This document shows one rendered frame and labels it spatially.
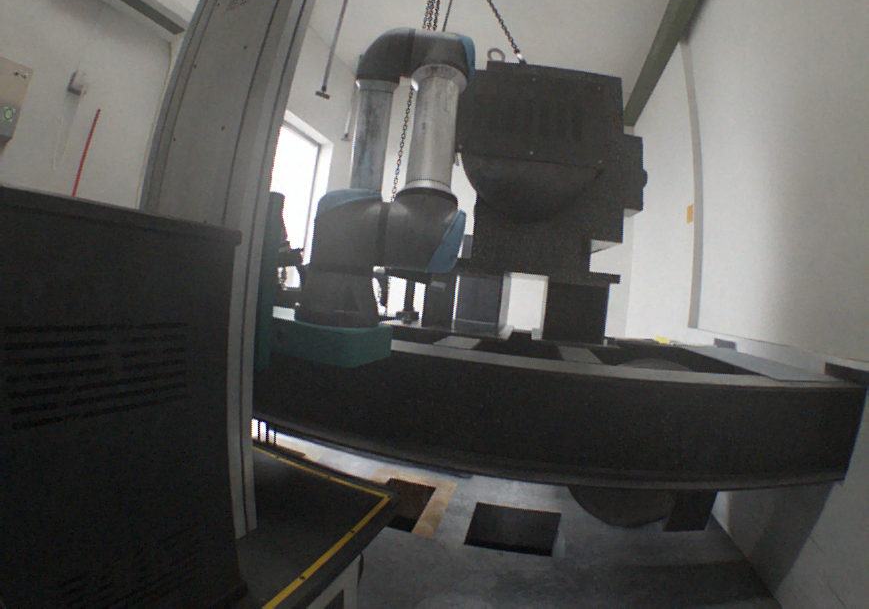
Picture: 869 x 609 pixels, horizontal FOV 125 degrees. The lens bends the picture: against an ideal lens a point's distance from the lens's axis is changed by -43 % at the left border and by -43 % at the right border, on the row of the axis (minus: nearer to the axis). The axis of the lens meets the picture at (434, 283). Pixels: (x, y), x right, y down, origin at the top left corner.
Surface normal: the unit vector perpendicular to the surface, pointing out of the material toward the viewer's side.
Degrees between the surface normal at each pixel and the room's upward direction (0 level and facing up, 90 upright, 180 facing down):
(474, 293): 90
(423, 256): 125
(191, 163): 90
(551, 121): 90
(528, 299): 90
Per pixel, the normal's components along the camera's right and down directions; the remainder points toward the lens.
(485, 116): -0.11, -0.02
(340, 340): -0.32, -0.04
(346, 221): 0.14, -0.03
